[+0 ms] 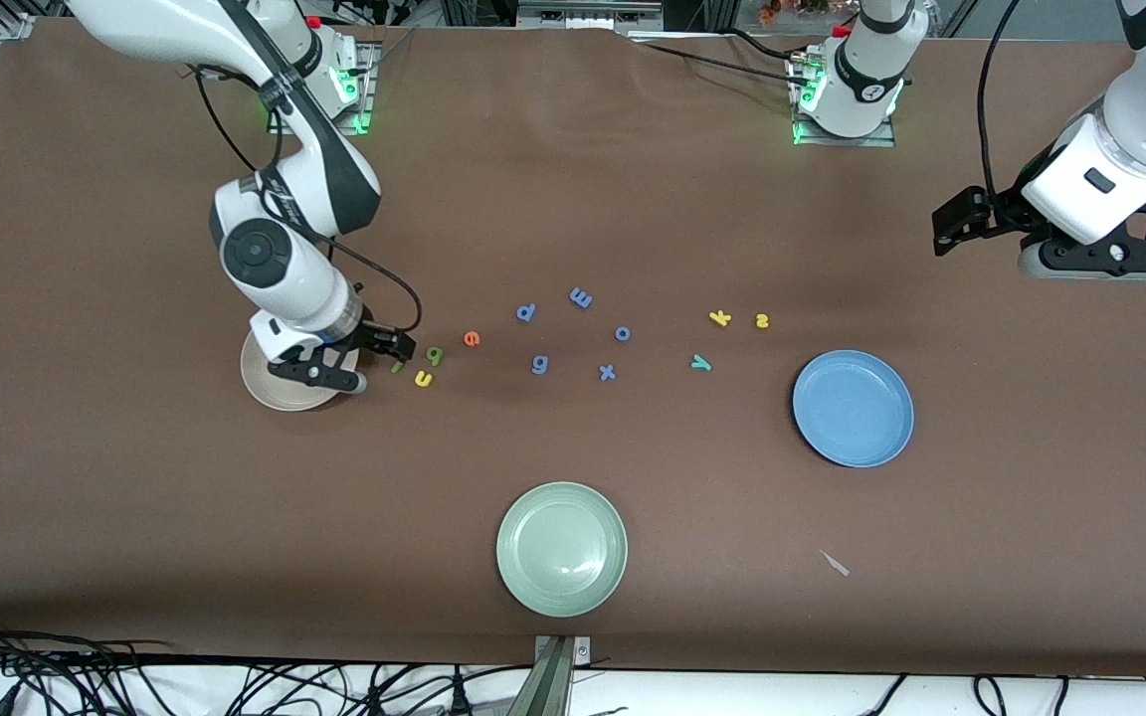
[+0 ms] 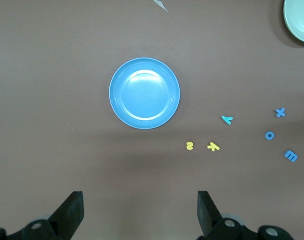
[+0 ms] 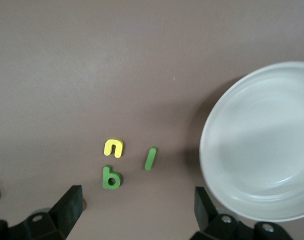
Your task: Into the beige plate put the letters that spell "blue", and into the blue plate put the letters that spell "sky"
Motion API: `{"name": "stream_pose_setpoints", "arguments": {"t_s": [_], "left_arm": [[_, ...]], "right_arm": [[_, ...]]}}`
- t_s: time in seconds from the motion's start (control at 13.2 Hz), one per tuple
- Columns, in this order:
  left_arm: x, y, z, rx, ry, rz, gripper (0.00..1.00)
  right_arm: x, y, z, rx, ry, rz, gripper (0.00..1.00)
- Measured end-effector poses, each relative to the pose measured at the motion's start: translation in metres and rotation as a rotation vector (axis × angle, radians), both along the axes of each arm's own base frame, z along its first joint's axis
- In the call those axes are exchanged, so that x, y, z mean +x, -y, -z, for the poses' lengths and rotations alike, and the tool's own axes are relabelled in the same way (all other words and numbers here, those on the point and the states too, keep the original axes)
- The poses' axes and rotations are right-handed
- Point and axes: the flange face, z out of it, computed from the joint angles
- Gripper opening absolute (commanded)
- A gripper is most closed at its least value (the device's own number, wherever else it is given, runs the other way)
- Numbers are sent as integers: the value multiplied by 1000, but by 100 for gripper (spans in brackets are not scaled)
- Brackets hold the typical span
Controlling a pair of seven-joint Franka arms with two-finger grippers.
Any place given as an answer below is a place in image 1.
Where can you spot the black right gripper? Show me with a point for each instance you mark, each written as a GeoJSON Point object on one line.
{"type": "Point", "coordinates": [370, 336]}

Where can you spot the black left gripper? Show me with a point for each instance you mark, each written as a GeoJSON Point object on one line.
{"type": "Point", "coordinates": [1001, 212]}

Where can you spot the green foam letter q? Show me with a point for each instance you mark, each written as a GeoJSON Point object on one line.
{"type": "Point", "coordinates": [435, 349]}

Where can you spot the yellow foam letter k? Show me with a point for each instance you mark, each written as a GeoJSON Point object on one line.
{"type": "Point", "coordinates": [720, 318]}

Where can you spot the teal foam letter y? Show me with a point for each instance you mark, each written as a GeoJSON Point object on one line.
{"type": "Point", "coordinates": [700, 363]}

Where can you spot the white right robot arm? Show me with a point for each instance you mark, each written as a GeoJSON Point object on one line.
{"type": "Point", "coordinates": [265, 254]}

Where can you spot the beige brown round plate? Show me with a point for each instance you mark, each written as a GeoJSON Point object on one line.
{"type": "Point", "coordinates": [275, 393]}

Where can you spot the blue foam letter p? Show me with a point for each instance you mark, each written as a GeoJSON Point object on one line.
{"type": "Point", "coordinates": [521, 318]}

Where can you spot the blue foam letter g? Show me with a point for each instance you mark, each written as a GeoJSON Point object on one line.
{"type": "Point", "coordinates": [539, 372]}

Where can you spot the blue foam letter m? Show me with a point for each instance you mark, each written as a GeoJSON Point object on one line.
{"type": "Point", "coordinates": [581, 297]}

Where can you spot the blue round plate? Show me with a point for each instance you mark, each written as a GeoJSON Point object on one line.
{"type": "Point", "coordinates": [852, 408]}

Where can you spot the brown table cover sheet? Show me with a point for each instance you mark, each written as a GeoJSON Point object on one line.
{"type": "Point", "coordinates": [573, 199]}

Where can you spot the green round plate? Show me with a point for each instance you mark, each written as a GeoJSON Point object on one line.
{"type": "Point", "coordinates": [561, 549]}

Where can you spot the orange background object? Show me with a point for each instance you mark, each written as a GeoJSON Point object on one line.
{"type": "Point", "coordinates": [782, 10]}

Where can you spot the small white paper scrap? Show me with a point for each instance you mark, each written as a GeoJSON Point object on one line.
{"type": "Point", "coordinates": [835, 563]}

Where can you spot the grey metal box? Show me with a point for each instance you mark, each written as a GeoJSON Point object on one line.
{"type": "Point", "coordinates": [588, 14]}

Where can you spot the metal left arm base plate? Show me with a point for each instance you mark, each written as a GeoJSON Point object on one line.
{"type": "Point", "coordinates": [847, 141]}

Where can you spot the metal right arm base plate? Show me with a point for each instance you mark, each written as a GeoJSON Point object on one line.
{"type": "Point", "coordinates": [364, 75]}

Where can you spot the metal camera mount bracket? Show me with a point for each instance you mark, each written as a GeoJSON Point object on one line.
{"type": "Point", "coordinates": [555, 676]}

